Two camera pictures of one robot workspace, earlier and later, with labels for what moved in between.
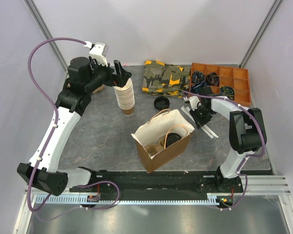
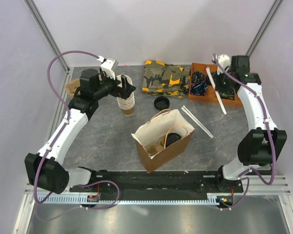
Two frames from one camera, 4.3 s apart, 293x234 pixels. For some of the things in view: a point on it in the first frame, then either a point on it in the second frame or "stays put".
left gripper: x=122 y=75 to x=123 y=92
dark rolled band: x=198 y=76 stays put
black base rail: x=177 y=182 stays put
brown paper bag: x=164 y=138 stays put
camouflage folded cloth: x=159 y=78 stays put
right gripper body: x=201 y=116 to x=222 y=82
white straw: x=189 y=115 to x=216 y=92
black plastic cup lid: x=172 y=137 stays put
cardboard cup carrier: x=153 y=148 stays put
